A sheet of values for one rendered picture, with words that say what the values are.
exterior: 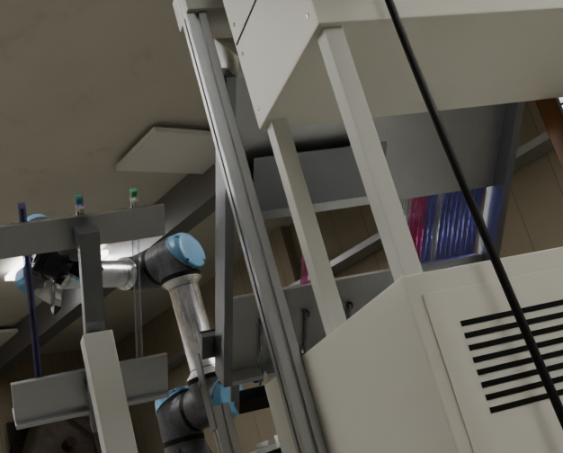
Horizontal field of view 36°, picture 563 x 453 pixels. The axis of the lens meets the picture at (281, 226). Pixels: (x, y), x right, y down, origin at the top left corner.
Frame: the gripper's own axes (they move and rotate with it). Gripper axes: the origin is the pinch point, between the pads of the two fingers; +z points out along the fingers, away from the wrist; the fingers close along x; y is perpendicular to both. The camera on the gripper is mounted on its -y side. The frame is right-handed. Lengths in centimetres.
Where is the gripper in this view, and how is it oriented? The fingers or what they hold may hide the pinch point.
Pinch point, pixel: (74, 285)
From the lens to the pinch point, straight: 191.9
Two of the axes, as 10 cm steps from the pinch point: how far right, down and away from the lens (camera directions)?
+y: -7.8, -3.5, -5.2
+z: 4.2, 3.4, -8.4
